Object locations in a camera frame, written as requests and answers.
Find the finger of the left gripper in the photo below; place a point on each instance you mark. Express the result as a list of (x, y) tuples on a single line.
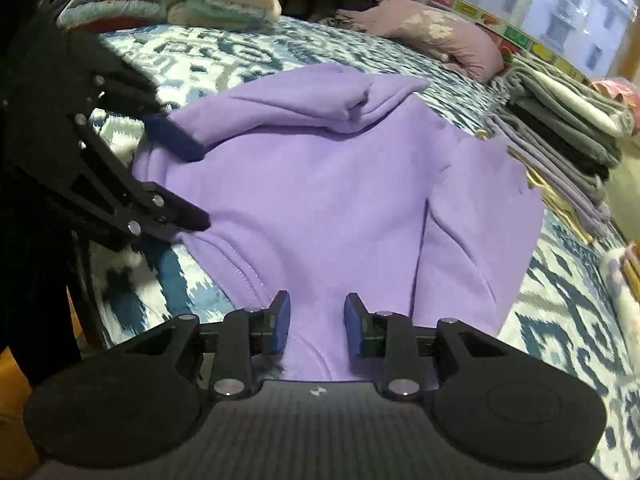
[(162, 131), (170, 214)]

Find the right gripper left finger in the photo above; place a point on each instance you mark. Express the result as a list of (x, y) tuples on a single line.
[(240, 337)]

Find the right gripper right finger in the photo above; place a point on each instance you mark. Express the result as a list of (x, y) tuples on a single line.
[(387, 338)]

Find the purple hoodie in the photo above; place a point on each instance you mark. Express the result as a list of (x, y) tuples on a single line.
[(325, 180)]

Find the grey folded clothes stack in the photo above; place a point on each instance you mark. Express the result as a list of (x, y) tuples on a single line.
[(561, 131)]

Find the blue white patterned bedspread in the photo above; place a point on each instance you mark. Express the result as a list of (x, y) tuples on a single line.
[(564, 313)]

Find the yellow and cream folded stack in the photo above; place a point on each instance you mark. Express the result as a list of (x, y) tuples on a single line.
[(619, 269)]

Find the pink floral pillow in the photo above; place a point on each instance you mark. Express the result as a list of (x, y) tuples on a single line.
[(461, 45)]

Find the colourful alphabet play mat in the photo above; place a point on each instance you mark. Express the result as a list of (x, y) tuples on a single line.
[(507, 37)]

